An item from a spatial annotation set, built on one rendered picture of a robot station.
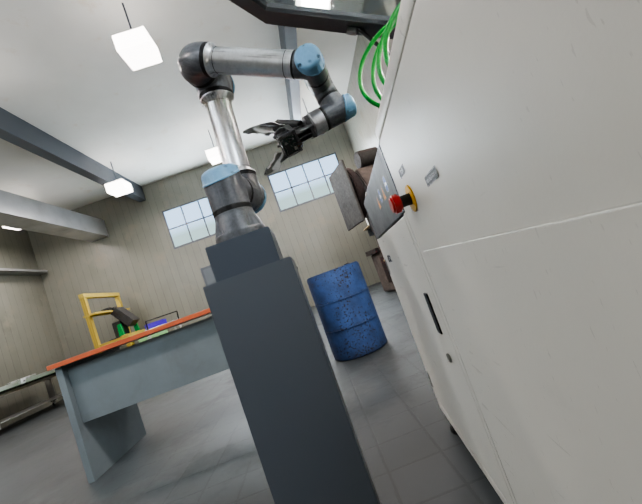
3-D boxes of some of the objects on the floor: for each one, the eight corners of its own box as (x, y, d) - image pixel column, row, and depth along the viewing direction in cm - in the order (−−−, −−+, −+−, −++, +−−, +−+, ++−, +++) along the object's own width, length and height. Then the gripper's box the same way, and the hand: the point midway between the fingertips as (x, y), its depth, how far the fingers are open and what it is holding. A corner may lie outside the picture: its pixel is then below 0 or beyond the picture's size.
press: (449, 275, 596) (393, 130, 615) (382, 300, 589) (328, 153, 607) (423, 276, 737) (378, 158, 756) (368, 296, 730) (324, 177, 749)
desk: (310, 400, 222) (270, 286, 228) (81, 488, 213) (45, 366, 219) (309, 370, 297) (279, 284, 302) (140, 434, 288) (112, 345, 293)
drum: (382, 335, 332) (355, 260, 337) (393, 345, 281) (361, 257, 286) (333, 353, 331) (306, 278, 336) (335, 367, 280) (303, 278, 285)
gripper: (304, 98, 99) (243, 130, 97) (327, 158, 111) (272, 188, 109) (295, 93, 105) (237, 123, 103) (317, 150, 118) (265, 178, 116)
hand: (252, 154), depth 108 cm, fingers open, 14 cm apart
